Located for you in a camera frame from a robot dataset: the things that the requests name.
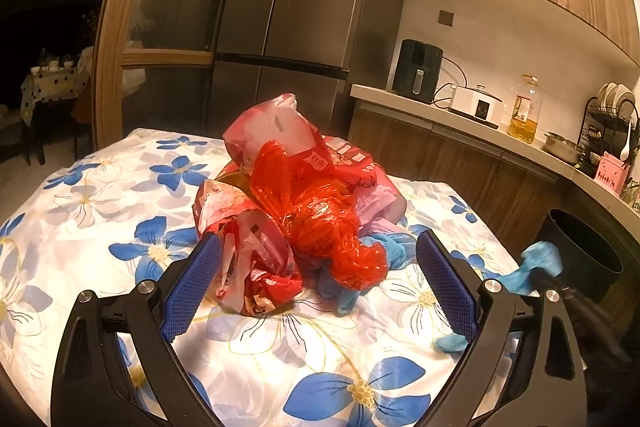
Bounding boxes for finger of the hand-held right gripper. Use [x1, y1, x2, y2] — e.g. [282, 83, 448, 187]
[534, 271, 598, 323]

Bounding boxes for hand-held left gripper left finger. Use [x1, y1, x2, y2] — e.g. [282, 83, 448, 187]
[50, 233, 223, 427]

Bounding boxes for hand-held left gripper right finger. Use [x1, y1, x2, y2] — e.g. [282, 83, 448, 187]
[415, 229, 588, 427]

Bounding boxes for black trash bin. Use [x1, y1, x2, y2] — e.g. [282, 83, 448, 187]
[537, 208, 623, 303]

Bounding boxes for red white wrapper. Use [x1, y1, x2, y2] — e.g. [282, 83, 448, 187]
[197, 212, 304, 319]

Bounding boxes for pink plastic bag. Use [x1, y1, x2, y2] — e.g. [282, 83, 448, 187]
[350, 179, 407, 233]

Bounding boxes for translucent red plastic bag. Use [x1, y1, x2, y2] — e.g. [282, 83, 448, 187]
[250, 141, 389, 293]

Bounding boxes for red printed snack packaging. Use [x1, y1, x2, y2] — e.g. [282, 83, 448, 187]
[310, 134, 387, 194]

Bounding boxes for pale red white plastic bag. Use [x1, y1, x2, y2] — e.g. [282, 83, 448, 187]
[222, 93, 326, 170]

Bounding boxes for blue floral tablecloth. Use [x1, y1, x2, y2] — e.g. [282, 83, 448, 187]
[0, 128, 521, 427]

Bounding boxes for pink utensil holder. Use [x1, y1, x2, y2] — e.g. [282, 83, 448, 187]
[595, 152, 632, 196]

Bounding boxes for wooden lower cabinets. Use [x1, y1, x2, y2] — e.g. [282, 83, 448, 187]
[347, 102, 640, 288]

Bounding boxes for stainless steel bowl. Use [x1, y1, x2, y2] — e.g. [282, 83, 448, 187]
[544, 132, 586, 166]

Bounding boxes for white ladle spoon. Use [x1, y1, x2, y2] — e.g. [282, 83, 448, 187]
[620, 122, 637, 160]

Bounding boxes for cooking oil bottle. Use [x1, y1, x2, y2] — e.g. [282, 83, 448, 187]
[507, 74, 544, 144]

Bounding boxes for white electric cooker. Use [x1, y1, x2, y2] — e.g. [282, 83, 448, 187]
[448, 84, 505, 128]

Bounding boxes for pale stone countertop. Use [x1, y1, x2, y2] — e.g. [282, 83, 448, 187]
[350, 84, 640, 228]

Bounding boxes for black air fryer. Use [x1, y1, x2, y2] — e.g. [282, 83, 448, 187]
[391, 39, 444, 104]

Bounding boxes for table with dotted cloth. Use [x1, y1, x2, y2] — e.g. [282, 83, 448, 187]
[20, 47, 94, 164]

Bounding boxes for wooden framed glass door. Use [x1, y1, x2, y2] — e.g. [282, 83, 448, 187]
[92, 0, 261, 148]

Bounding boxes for dark steel refrigerator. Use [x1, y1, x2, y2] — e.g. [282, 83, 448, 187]
[205, 0, 408, 142]

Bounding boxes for black wire dish rack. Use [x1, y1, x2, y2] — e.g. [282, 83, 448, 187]
[580, 82, 640, 168]

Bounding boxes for black power cable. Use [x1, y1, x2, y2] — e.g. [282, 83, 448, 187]
[432, 56, 469, 110]

